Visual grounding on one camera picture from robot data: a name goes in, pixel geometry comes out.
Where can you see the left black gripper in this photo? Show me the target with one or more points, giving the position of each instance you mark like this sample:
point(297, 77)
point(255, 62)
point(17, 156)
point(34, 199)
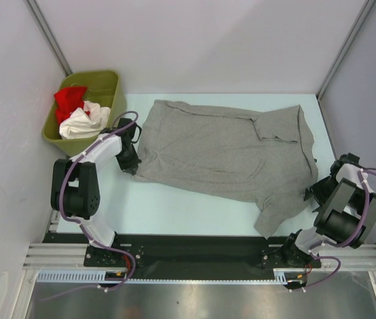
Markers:
point(132, 165)

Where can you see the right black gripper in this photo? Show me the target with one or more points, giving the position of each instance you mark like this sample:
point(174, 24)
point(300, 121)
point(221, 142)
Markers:
point(316, 190)

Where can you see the grey t shirt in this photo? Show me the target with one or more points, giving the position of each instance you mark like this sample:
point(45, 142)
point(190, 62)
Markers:
point(265, 158)

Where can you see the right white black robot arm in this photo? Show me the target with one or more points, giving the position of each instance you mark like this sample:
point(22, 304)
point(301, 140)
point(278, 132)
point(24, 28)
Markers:
point(346, 213)

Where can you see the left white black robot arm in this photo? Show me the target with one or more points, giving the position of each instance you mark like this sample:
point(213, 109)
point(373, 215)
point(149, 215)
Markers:
point(75, 190)

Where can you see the white t shirt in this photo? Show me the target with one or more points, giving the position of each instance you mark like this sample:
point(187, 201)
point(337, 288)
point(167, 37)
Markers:
point(85, 122)

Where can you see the red t shirt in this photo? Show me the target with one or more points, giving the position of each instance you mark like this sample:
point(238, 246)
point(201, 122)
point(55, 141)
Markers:
point(68, 100)

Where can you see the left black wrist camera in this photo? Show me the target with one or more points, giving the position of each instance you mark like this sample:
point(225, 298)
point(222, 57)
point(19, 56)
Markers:
point(129, 130)

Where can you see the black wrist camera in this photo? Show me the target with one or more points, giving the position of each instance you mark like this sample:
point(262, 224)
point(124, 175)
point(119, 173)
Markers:
point(347, 166)
point(129, 130)

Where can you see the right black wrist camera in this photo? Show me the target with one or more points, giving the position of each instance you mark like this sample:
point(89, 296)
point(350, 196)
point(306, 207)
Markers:
point(347, 166)

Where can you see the grey slotted cable duct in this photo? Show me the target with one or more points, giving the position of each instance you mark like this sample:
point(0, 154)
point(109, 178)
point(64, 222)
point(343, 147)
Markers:
point(71, 276)

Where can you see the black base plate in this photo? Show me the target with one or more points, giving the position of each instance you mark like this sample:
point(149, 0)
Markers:
point(163, 257)

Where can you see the aluminium frame rail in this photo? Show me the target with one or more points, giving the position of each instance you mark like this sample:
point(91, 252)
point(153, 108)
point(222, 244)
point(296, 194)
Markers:
point(71, 256)

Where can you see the left aluminium corner post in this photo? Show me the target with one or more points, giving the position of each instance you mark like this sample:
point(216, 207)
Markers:
point(46, 31)

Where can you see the aluminium corner post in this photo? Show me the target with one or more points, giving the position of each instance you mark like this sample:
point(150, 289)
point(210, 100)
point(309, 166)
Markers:
point(46, 31)
point(347, 45)

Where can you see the right aluminium corner post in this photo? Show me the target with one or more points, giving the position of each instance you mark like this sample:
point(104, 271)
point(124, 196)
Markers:
point(347, 45)

